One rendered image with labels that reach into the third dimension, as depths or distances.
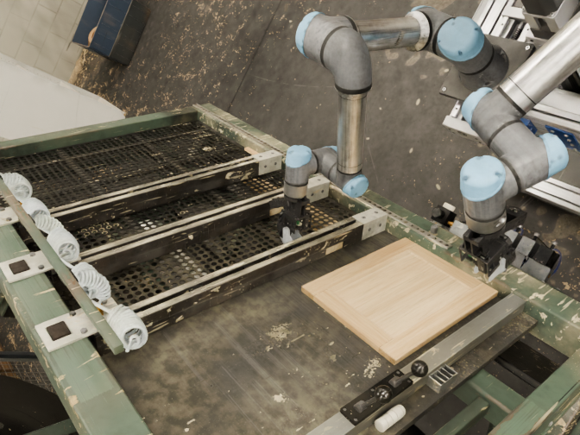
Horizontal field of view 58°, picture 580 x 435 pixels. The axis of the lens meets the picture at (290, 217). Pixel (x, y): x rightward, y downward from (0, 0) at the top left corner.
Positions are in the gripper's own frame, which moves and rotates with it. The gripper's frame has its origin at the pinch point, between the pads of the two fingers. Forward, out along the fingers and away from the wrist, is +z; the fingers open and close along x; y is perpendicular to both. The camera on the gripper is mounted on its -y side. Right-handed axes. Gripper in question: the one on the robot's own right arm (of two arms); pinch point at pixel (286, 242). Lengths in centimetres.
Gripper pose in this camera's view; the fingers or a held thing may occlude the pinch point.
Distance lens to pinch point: 177.9
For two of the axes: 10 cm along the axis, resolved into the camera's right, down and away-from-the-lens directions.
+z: -0.7, 8.5, 5.2
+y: 6.3, 4.4, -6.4
